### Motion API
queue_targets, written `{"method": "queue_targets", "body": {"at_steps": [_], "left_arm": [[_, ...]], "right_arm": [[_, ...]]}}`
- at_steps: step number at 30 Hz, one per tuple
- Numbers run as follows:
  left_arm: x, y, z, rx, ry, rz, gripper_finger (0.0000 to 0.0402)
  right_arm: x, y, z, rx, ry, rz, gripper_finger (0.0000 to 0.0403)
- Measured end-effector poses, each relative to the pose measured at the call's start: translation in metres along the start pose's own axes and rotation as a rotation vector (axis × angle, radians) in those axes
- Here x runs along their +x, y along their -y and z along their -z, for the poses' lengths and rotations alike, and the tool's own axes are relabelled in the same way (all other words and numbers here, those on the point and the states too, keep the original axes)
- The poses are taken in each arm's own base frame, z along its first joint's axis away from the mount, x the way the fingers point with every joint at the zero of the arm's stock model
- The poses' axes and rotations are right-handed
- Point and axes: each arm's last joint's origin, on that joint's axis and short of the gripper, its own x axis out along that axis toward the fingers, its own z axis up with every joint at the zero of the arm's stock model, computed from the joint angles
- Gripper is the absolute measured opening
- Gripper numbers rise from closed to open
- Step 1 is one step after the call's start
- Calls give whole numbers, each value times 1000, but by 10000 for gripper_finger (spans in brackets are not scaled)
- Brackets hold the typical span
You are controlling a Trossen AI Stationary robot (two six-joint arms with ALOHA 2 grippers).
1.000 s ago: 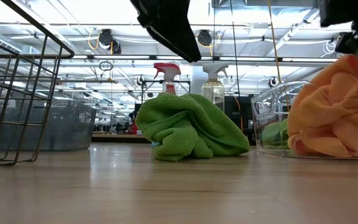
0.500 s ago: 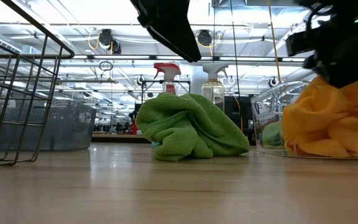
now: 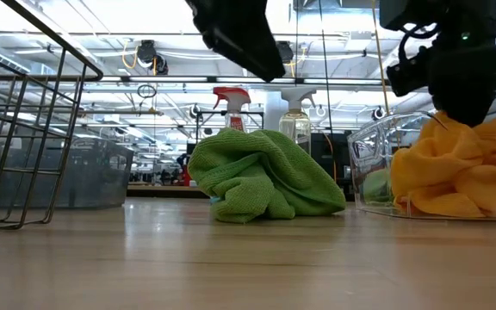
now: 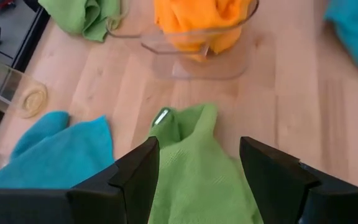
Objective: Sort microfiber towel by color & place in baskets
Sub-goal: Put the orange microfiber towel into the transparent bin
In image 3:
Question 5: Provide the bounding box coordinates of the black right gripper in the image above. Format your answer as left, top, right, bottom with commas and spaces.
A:
379, 0, 496, 128

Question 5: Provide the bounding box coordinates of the green microfiber towel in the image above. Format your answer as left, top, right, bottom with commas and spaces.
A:
362, 168, 395, 204
187, 127, 347, 224

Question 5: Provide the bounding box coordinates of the Windex spray bottle red trigger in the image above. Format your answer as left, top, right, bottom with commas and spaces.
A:
212, 86, 252, 133

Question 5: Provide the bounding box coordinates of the long ceiling light bar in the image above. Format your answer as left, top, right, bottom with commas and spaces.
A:
101, 75, 404, 86

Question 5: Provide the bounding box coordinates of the clear plastic bin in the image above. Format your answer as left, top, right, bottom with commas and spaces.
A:
346, 110, 496, 223

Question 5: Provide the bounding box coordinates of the clear spray bottle white trigger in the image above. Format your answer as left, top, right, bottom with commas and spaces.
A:
278, 88, 318, 156

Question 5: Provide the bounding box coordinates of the smoky grey plastic bin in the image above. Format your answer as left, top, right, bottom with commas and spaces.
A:
0, 136, 135, 211

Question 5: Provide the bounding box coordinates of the black ceiling cord reel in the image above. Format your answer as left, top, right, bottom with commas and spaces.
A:
138, 39, 170, 77
276, 40, 295, 65

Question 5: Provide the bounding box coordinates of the yellow cable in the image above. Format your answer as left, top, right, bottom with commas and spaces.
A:
370, 0, 391, 116

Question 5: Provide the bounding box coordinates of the black hanging cable loop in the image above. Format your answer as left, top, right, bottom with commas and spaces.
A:
137, 84, 158, 99

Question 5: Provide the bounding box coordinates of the metal wire basket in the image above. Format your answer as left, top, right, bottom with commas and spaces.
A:
0, 0, 105, 238

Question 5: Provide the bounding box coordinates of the black aluminium table frame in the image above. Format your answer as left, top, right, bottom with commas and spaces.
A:
126, 184, 210, 200

